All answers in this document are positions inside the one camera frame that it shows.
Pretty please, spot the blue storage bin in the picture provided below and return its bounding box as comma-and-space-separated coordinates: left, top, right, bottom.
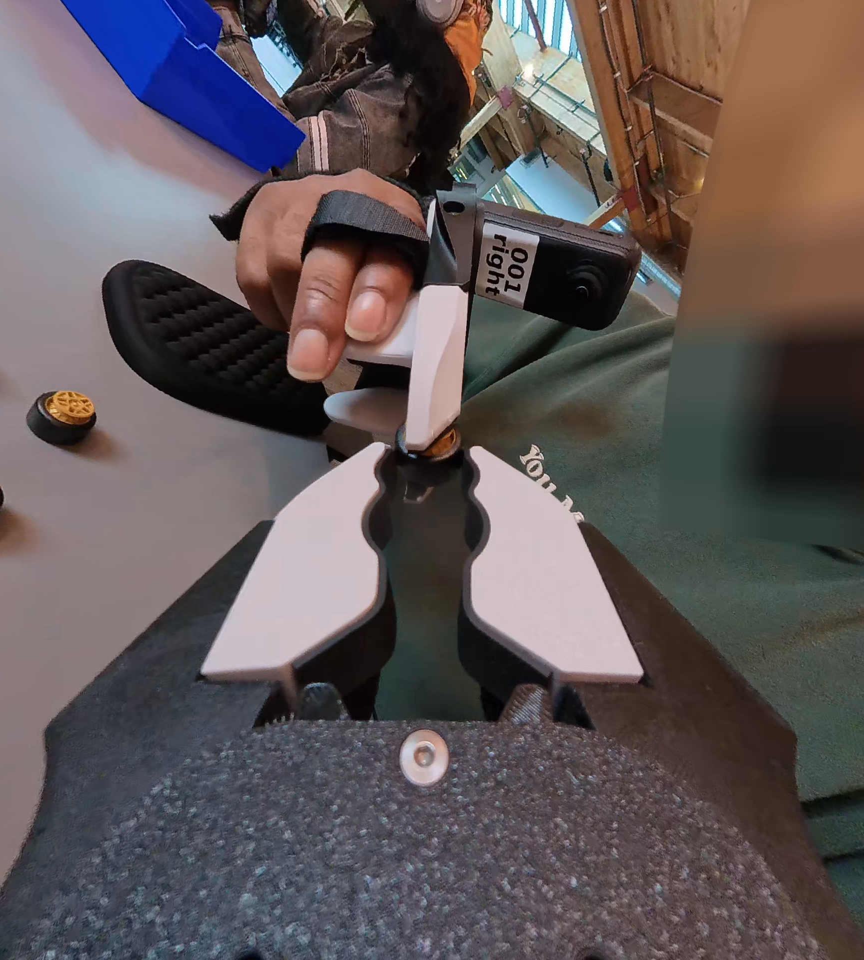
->
60, 0, 308, 174

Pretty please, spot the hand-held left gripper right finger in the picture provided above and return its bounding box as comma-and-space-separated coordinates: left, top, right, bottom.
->
459, 446, 647, 700

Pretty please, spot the person's right hand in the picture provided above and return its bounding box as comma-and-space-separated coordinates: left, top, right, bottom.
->
234, 168, 421, 384

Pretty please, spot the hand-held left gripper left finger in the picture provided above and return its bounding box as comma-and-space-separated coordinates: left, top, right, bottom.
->
201, 443, 397, 691

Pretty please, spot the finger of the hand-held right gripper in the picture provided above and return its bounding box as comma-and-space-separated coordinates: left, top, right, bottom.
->
323, 387, 407, 444
402, 285, 470, 456

